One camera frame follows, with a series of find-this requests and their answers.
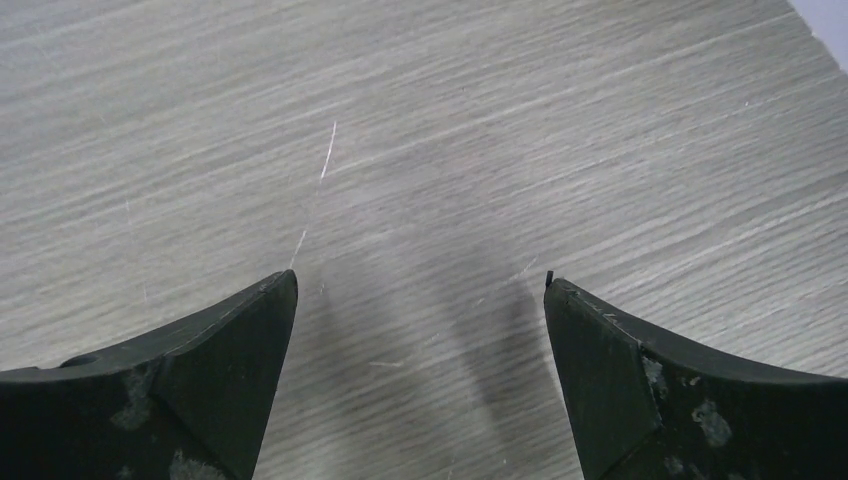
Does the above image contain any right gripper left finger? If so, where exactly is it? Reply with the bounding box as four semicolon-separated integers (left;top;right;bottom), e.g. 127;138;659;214
1;270;298;479

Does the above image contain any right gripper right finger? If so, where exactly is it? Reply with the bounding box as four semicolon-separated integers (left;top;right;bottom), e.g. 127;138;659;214
544;275;847;479

